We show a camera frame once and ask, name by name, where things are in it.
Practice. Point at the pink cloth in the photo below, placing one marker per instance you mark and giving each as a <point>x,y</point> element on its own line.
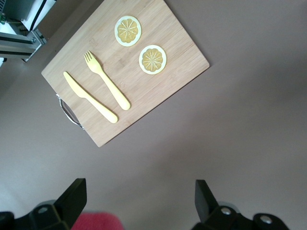
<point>98,221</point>

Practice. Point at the yellow plastic knife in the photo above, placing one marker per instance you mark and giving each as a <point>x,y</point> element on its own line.
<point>88,97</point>

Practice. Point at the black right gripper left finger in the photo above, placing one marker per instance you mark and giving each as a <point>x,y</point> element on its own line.
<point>60,215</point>

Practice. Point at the grey white equipment box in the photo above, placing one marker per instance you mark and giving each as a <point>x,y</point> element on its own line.
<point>26,12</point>

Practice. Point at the yellow plastic fork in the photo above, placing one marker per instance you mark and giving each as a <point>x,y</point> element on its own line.
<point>110,86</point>

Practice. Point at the aluminium frame bracket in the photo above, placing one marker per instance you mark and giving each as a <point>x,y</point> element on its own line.
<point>19,44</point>

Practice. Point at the lemon slice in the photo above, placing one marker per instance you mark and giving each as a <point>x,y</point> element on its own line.
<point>127,30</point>
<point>152,60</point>

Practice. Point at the wooden cutting board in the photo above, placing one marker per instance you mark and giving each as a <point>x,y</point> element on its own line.
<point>148,95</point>

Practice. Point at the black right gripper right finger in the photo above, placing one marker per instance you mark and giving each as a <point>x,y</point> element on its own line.
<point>216,218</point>

